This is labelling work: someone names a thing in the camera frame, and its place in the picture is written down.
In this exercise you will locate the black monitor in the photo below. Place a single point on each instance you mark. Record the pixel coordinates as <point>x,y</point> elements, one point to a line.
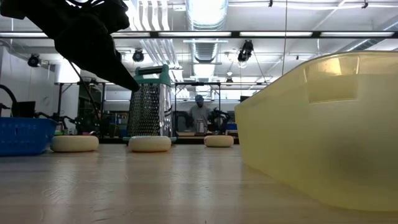
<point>25,109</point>

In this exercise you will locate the black aluminium frame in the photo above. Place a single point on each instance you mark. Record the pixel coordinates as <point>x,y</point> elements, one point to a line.
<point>235,34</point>

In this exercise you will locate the person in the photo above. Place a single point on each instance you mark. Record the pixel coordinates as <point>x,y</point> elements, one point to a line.
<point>199,113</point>

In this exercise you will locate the blue plastic basket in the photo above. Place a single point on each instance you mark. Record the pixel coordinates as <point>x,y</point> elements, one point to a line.
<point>25,137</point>

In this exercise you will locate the yellow plastic container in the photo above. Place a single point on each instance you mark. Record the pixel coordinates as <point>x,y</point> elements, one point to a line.
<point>317,140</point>

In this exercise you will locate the silver ventilation duct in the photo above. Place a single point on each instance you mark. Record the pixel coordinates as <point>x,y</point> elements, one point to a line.
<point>205,49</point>

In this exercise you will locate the cream round pad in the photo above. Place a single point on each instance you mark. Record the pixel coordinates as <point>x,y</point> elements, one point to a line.
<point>74,143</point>

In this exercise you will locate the black ceiling spotlight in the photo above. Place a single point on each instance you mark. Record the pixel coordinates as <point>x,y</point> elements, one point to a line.
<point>245,49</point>
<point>33,60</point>
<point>138,55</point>

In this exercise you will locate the silver metal cup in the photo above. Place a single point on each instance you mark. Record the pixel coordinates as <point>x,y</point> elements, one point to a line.
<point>200,127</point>

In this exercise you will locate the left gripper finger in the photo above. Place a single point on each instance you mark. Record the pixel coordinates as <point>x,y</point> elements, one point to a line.
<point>93,49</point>

